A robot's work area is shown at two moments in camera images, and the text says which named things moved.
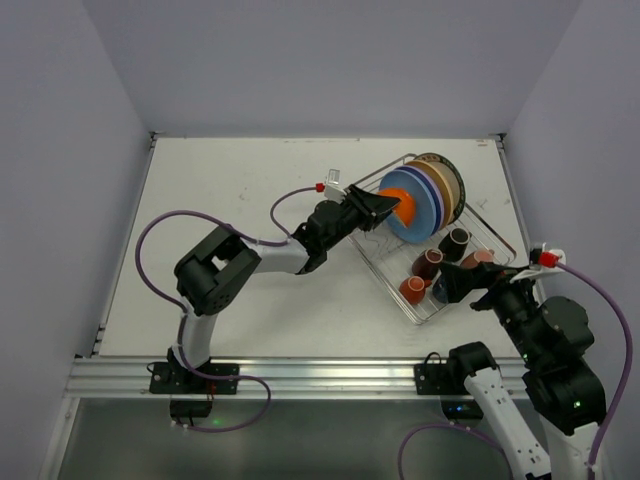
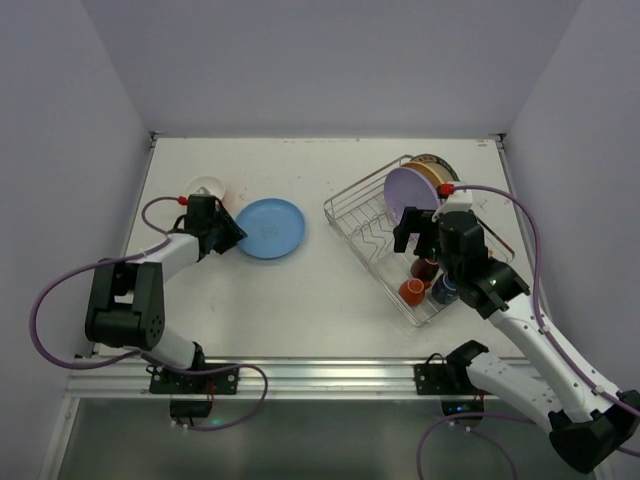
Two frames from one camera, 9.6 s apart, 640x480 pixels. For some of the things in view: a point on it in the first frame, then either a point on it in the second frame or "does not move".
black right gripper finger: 463,280 → 417,221
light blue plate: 424,210 → 274,227
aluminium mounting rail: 260,378 does not move
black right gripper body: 489,282 → 422,228
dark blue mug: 439,290 does not move
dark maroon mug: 427,263 does not move
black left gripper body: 357,205 → 222,232
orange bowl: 405,208 → 212,185
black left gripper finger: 376,203 → 229,233
